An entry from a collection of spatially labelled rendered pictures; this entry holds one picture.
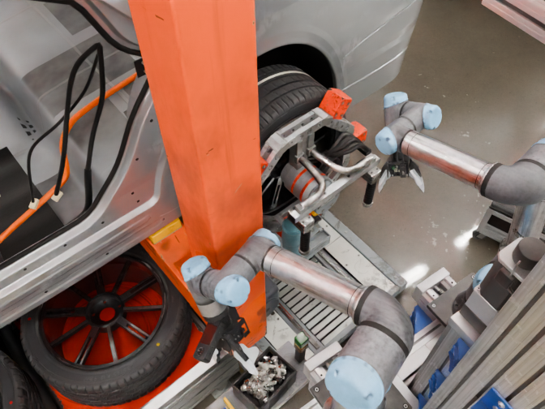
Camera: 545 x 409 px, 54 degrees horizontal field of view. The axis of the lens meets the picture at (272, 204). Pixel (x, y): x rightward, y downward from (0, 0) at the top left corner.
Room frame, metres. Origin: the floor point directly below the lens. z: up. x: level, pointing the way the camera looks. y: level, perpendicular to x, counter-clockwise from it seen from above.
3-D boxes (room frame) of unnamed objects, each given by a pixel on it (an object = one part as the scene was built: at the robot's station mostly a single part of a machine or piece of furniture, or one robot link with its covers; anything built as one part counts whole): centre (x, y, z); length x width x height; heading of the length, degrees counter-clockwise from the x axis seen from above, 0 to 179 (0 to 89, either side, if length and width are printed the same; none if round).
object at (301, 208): (1.17, -0.10, 1.03); 0.19 x 0.18 x 0.11; 40
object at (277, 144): (1.33, -0.10, 0.85); 0.54 x 0.07 x 0.54; 130
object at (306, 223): (1.07, -0.10, 0.93); 0.09 x 0.05 x 0.05; 40
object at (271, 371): (0.62, 0.04, 0.51); 0.20 x 0.14 x 0.13; 137
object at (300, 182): (1.28, -0.15, 0.85); 0.21 x 0.14 x 0.14; 40
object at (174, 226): (1.21, 0.46, 0.71); 0.14 x 0.14 x 0.05; 40
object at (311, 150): (1.30, -0.25, 1.03); 0.19 x 0.18 x 0.11; 40
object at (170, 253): (1.08, 0.35, 0.69); 0.52 x 0.17 x 0.35; 40
